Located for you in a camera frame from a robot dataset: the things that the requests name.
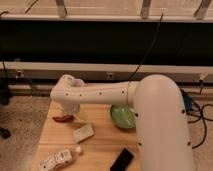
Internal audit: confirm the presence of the red chili pepper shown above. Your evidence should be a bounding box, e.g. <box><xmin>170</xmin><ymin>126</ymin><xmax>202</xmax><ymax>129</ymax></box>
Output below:
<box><xmin>52</xmin><ymin>115</ymin><xmax>74</xmax><ymax>123</ymax></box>

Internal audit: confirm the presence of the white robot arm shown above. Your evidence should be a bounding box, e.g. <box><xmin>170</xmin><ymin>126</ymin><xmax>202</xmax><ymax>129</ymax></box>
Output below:
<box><xmin>50</xmin><ymin>74</ymin><xmax>196</xmax><ymax>171</ymax></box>

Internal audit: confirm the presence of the green ceramic bowl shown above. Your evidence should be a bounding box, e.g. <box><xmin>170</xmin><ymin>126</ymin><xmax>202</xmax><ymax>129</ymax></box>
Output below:
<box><xmin>110</xmin><ymin>105</ymin><xmax>135</xmax><ymax>129</ymax></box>

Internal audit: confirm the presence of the white sponge block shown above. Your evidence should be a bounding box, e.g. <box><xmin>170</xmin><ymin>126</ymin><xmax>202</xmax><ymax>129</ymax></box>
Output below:
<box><xmin>73</xmin><ymin>124</ymin><xmax>94</xmax><ymax>143</ymax></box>

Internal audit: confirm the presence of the plastic bottle with label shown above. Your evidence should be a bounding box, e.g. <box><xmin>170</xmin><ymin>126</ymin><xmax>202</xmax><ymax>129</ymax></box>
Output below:
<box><xmin>38</xmin><ymin>146</ymin><xmax>83</xmax><ymax>171</ymax></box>

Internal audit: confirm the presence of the dark object on floor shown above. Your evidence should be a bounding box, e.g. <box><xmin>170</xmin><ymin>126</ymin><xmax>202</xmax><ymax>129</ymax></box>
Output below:
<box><xmin>0</xmin><ymin>127</ymin><xmax>11</xmax><ymax>139</ymax></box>

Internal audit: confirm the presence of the black rectangular remote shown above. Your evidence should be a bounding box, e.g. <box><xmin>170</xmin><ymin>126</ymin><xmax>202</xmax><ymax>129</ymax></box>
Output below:
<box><xmin>110</xmin><ymin>148</ymin><xmax>134</xmax><ymax>171</ymax></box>

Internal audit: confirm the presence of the blue connector plug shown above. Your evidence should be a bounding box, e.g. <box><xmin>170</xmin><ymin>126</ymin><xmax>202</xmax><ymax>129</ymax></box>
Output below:
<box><xmin>183</xmin><ymin>95</ymin><xmax>192</xmax><ymax>111</ymax></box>

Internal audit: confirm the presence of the black hanging cable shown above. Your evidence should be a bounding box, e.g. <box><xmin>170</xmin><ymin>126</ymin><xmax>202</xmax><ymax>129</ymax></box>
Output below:
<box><xmin>127</xmin><ymin>13</ymin><xmax>164</xmax><ymax>82</ymax></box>

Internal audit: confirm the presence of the black cable on floor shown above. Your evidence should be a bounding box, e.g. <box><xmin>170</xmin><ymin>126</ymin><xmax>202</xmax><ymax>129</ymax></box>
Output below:
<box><xmin>181</xmin><ymin>88</ymin><xmax>213</xmax><ymax>150</ymax></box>

